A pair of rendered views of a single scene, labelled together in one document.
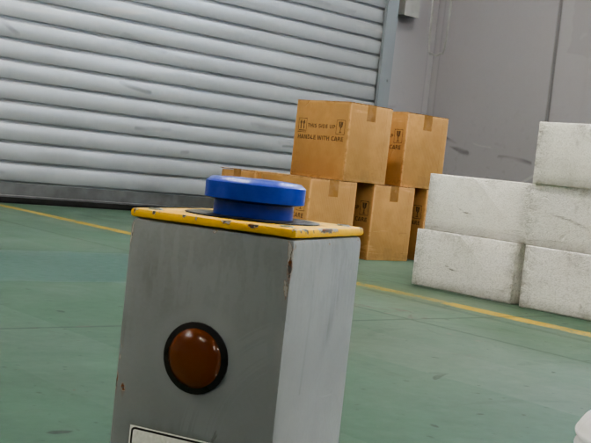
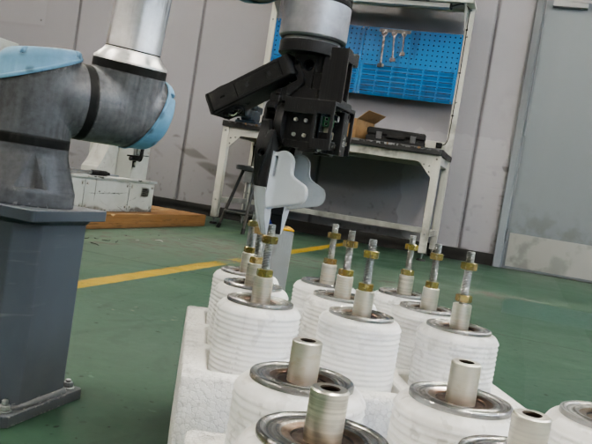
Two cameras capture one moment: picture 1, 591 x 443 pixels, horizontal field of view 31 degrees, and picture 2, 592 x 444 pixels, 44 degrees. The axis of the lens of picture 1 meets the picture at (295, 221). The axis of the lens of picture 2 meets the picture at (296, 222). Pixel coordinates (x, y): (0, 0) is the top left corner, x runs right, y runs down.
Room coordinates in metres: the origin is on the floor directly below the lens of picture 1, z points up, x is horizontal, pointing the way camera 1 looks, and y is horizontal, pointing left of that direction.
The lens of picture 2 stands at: (-0.20, -1.06, 0.39)
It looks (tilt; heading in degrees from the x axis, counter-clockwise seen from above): 3 degrees down; 58
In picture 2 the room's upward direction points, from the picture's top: 9 degrees clockwise
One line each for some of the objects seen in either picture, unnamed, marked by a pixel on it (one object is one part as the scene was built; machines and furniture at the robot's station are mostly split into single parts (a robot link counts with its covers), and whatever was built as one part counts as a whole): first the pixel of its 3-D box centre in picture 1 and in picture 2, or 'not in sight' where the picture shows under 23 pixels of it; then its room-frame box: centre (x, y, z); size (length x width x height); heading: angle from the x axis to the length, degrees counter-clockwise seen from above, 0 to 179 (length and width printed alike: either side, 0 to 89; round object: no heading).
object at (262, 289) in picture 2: not in sight; (262, 291); (0.22, -0.34, 0.26); 0.02 x 0.02 x 0.03
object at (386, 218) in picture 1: (364, 219); not in sight; (4.32, -0.28, 0.15); 0.30 x 0.24 x 0.30; 42
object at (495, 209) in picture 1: (513, 210); not in sight; (3.38, -0.69, 0.27); 0.39 x 0.39 x 0.18; 44
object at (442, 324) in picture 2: not in sight; (458, 328); (0.43, -0.43, 0.25); 0.08 x 0.08 x 0.01
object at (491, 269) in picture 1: (499, 265); not in sight; (3.38, -0.67, 0.09); 0.39 x 0.39 x 0.18; 42
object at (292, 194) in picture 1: (253, 204); not in sight; (0.42, 0.02, 0.32); 0.04 x 0.04 x 0.02
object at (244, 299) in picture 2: not in sight; (260, 301); (0.22, -0.34, 0.25); 0.08 x 0.08 x 0.01
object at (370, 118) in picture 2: not in sight; (351, 126); (3.00, 3.54, 0.87); 0.40 x 0.30 x 0.23; 118
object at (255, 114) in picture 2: not in sight; (247, 107); (2.24, 3.77, 0.87); 0.41 x 0.17 x 0.25; 42
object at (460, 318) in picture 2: not in sight; (460, 317); (0.43, -0.43, 0.26); 0.02 x 0.02 x 0.03
